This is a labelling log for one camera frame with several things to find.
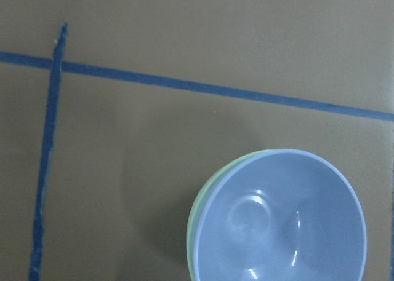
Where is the blue bowl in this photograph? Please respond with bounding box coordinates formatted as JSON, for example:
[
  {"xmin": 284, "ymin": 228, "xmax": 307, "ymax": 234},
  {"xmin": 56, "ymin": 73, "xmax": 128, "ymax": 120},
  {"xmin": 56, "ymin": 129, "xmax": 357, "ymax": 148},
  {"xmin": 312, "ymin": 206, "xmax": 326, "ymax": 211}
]
[{"xmin": 193, "ymin": 149, "xmax": 368, "ymax": 280}]

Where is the green bowl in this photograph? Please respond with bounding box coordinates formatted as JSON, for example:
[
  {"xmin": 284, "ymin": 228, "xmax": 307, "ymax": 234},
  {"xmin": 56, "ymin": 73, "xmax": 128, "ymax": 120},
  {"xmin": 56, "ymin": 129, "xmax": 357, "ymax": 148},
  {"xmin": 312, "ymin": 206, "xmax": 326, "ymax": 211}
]
[{"xmin": 185, "ymin": 149, "xmax": 272, "ymax": 281}]

